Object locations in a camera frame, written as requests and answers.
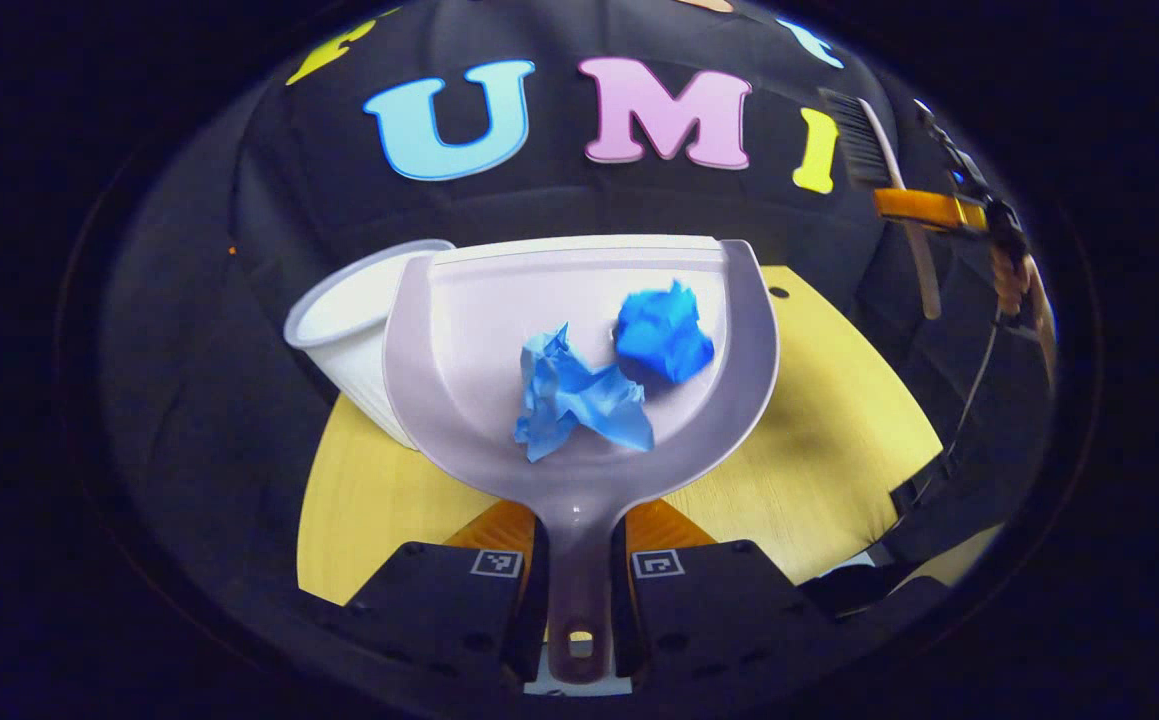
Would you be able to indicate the lavender plastic dustpan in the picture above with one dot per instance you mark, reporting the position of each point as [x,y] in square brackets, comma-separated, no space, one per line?
[479,340]

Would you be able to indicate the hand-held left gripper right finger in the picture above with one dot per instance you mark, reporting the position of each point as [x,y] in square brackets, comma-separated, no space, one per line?
[709,610]

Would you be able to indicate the light blue paper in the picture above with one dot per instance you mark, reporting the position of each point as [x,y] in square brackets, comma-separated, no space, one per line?
[579,400]

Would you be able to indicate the small lavender broom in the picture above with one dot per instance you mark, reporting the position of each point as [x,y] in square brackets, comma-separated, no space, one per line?
[864,140]

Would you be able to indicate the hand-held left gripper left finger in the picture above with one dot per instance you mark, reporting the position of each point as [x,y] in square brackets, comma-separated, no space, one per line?
[459,610]

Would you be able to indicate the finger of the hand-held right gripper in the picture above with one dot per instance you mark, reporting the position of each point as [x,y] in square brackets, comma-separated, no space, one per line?
[914,207]

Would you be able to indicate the dark blue paper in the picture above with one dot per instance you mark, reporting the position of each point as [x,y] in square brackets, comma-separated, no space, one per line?
[664,335]

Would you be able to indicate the white ribbed garbage bin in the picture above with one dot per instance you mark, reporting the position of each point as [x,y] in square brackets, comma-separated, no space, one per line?
[349,330]

